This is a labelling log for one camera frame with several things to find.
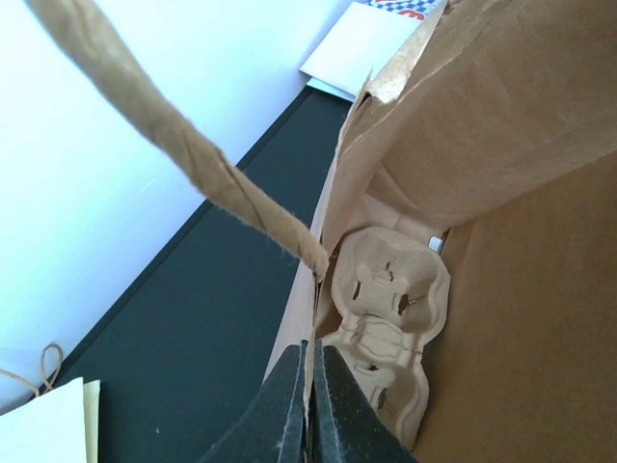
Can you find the single pulp cup carrier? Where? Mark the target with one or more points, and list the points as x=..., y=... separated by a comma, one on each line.
x=391, y=293

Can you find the brown kraft paper bag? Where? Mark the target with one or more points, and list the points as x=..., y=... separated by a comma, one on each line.
x=489, y=136

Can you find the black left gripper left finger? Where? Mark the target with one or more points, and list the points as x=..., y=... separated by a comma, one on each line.
x=272, y=429

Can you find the tan paper bag with handles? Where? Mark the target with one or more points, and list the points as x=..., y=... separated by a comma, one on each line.
x=59, y=424

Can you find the blue checkered paper bag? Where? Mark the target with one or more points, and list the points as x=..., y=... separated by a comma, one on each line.
x=414, y=9

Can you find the white paper bag brown trim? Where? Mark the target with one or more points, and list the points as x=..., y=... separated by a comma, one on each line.
x=358, y=45

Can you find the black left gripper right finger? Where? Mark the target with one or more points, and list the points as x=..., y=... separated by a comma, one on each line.
x=345, y=427

